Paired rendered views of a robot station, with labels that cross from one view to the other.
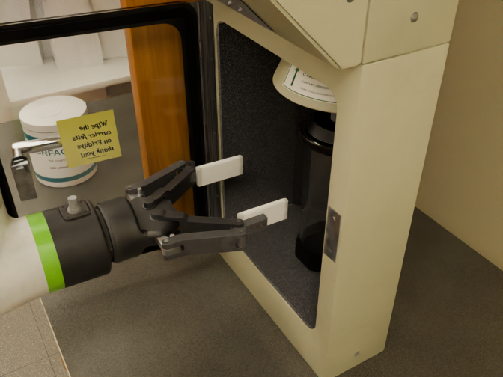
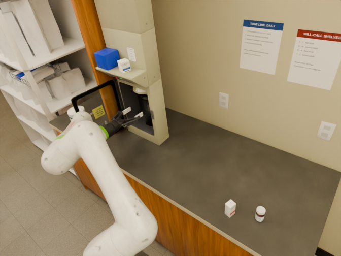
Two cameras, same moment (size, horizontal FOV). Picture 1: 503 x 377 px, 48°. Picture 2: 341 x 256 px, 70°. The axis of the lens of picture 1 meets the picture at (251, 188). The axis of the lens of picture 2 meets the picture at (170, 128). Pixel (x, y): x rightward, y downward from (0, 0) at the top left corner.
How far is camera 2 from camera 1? 93 cm
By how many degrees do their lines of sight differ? 13
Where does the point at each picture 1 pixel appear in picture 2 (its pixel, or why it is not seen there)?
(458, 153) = (173, 94)
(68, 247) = (108, 129)
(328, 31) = (143, 83)
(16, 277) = not seen: hidden behind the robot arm
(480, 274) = (184, 118)
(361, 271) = (159, 120)
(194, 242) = (129, 123)
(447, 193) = (174, 103)
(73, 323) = not seen: hidden behind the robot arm
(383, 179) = (158, 102)
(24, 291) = not seen: hidden behind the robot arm
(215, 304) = (132, 139)
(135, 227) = (117, 123)
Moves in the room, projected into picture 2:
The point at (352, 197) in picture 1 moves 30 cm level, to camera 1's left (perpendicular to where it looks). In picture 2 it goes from (154, 107) to (106, 121)
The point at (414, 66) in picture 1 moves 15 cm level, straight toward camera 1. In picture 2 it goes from (157, 84) to (157, 96)
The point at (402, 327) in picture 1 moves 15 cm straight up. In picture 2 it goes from (171, 132) to (169, 115)
